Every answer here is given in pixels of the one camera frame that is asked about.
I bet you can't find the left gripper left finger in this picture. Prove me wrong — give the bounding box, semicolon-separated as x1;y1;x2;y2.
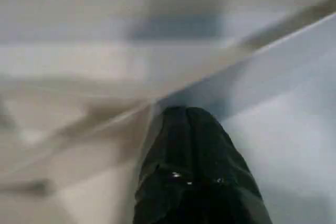
133;106;193;224

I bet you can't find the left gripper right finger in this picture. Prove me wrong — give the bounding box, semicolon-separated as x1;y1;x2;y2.
187;107;274;224

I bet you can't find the white plastic table top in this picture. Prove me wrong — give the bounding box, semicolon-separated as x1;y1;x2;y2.
0;0;336;224

